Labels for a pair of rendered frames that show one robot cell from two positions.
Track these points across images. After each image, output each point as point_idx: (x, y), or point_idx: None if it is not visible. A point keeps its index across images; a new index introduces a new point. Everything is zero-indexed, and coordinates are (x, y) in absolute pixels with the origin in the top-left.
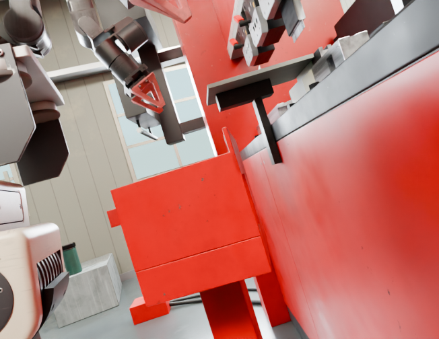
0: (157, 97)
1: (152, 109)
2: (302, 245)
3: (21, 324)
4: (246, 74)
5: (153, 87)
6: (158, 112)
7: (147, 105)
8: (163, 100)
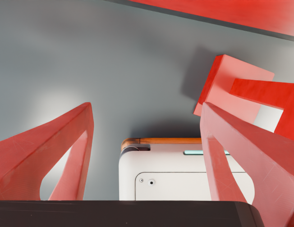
0: (67, 131)
1: (89, 162)
2: None
3: None
4: None
5: (27, 164)
6: (93, 130)
7: (81, 192)
8: (217, 106)
